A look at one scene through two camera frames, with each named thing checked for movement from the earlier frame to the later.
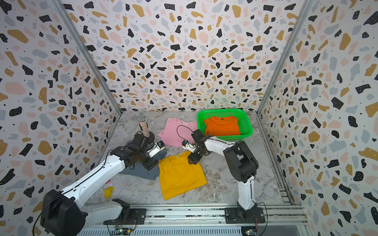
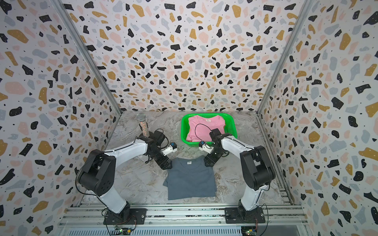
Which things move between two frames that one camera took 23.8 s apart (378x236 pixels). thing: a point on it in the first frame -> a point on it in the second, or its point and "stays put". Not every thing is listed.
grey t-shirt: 138,170 -> 189,178
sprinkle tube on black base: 143,125 stays put
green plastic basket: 245,124 -> 230,128
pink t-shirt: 174,132 -> 199,128
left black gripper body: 144,158 -> 161,159
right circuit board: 249,230 stays put
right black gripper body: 195,156 -> 213,156
